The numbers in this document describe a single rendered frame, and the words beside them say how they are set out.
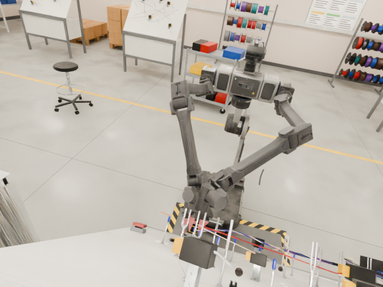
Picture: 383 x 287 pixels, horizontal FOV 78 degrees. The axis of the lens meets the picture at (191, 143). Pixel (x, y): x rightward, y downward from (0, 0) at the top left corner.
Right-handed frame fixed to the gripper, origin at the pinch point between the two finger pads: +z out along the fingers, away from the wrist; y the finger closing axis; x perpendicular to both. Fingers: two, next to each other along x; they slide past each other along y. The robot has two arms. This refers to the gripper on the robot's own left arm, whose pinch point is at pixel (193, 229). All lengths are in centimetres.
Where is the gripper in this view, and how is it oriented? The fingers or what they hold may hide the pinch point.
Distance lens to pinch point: 103.5
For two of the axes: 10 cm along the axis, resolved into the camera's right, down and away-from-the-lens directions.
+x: -0.8, -1.9, 9.8
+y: 9.5, 2.9, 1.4
